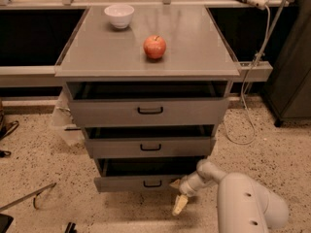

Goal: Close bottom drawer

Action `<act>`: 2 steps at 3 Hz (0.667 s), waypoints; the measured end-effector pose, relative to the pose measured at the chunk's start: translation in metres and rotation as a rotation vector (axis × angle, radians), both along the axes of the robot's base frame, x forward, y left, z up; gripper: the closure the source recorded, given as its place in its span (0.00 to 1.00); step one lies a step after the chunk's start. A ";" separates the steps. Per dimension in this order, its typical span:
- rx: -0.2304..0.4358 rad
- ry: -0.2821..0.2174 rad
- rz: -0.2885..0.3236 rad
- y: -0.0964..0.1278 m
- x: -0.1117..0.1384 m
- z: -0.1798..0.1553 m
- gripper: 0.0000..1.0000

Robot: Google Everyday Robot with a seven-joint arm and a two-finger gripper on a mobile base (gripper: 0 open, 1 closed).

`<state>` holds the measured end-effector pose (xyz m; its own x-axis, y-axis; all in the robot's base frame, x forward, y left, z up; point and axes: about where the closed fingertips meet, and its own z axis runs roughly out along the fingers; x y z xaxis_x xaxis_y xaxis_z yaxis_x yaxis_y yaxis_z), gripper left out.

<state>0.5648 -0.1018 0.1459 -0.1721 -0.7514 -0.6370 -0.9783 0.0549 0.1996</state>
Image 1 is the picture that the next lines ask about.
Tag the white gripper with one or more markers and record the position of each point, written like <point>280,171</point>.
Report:
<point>188,187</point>

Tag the grey bottom drawer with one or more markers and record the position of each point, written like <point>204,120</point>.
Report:
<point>139,178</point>

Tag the grey drawer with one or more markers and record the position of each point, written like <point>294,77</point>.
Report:
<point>146,103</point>
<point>139,178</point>
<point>150,141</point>

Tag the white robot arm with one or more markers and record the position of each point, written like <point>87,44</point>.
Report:
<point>243,205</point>

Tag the grey middle drawer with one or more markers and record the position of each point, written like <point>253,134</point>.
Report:
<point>150,141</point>

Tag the grey drawer cabinet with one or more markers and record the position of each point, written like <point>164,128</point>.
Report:
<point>195,51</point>

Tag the grey top drawer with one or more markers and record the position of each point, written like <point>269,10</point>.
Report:
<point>146,103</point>

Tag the black clip on floor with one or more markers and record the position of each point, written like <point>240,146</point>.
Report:
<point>70,228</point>

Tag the metal rod on floor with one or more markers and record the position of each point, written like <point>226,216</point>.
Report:
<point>27,196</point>

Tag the red apple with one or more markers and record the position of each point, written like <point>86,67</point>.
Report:
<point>154,47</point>

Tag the dark cabinet on wheels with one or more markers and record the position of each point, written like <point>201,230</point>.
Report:
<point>288,90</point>

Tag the black device bottom left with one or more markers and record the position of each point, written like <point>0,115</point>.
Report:
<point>5,222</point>

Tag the white ceramic bowl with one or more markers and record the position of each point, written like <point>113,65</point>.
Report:
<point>119,15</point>

